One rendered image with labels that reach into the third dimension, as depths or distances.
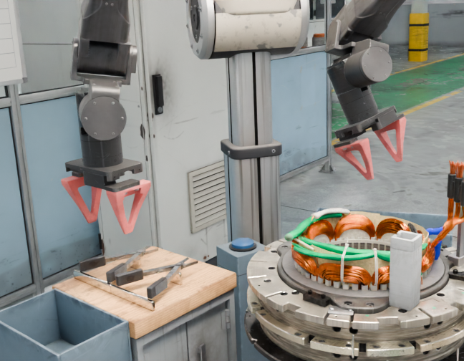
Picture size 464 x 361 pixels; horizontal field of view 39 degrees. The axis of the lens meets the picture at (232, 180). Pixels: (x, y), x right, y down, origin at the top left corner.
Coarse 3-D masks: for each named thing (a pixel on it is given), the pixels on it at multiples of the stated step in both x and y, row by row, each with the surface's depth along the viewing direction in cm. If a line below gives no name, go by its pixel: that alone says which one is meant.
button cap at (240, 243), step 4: (236, 240) 116; (240, 240) 116; (244, 240) 116; (248, 240) 116; (252, 240) 116; (232, 244) 116; (236, 244) 115; (240, 244) 115; (244, 244) 115; (248, 244) 115; (252, 244) 115; (236, 248) 115; (240, 248) 114; (244, 248) 114
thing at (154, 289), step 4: (160, 280) 89; (164, 280) 89; (152, 284) 88; (156, 284) 88; (160, 284) 89; (164, 284) 89; (148, 288) 87; (152, 288) 87; (156, 288) 88; (160, 288) 89; (164, 288) 90; (148, 292) 87; (152, 292) 87; (156, 292) 88; (148, 296) 87; (152, 296) 87
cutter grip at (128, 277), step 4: (140, 268) 93; (128, 272) 92; (132, 272) 92; (136, 272) 92; (140, 272) 93; (116, 276) 91; (120, 276) 91; (124, 276) 91; (128, 276) 92; (132, 276) 92; (136, 276) 93; (140, 276) 93; (116, 280) 91; (120, 280) 91; (124, 280) 92; (128, 280) 92; (132, 280) 92; (136, 280) 93; (120, 284) 91; (124, 284) 92
